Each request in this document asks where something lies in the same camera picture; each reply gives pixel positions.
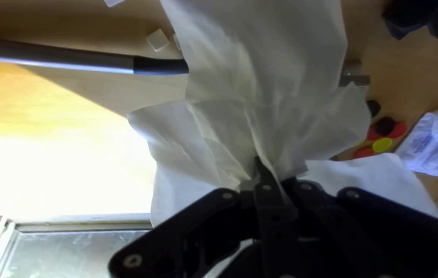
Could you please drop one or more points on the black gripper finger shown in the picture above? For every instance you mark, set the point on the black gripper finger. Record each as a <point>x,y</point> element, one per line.
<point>264,179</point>

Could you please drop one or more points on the white paper napkin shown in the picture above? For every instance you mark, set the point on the white paper napkin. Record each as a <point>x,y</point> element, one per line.
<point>264,89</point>

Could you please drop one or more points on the red yellow plastic toy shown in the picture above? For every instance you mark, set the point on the red yellow plastic toy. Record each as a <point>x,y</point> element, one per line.
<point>381,135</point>

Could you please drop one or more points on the white letter tile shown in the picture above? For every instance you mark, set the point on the white letter tile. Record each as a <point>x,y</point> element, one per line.
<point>158,40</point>

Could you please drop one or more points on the dark object top right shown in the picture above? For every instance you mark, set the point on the dark object top right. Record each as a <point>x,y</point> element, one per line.
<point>403,17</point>

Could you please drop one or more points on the grey metal table leg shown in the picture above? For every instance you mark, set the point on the grey metal table leg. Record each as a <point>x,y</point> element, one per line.
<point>87,60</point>

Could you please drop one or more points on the small metal bracket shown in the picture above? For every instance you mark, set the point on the small metal bracket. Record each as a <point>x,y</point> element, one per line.
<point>352,72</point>

